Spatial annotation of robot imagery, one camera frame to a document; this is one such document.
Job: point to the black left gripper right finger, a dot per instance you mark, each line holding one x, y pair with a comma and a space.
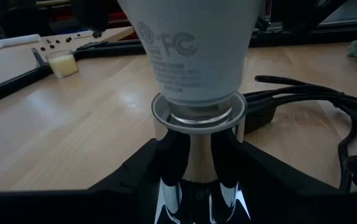
290, 202

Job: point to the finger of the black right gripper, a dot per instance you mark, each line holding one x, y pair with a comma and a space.
95, 14

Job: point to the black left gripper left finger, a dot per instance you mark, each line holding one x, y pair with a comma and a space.
103, 202

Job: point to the chrome lamp socket base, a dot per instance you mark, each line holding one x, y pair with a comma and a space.
201, 155

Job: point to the white frosted lightbulb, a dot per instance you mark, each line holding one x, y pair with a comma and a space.
197, 46

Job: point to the black round knob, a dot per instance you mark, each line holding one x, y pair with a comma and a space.
96, 34

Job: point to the red storage shelf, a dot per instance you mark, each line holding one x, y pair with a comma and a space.
123, 18

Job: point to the white triangular tube stand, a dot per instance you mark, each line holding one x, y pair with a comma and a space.
16, 40

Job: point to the orange wooden desk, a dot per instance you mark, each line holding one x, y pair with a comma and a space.
10, 65

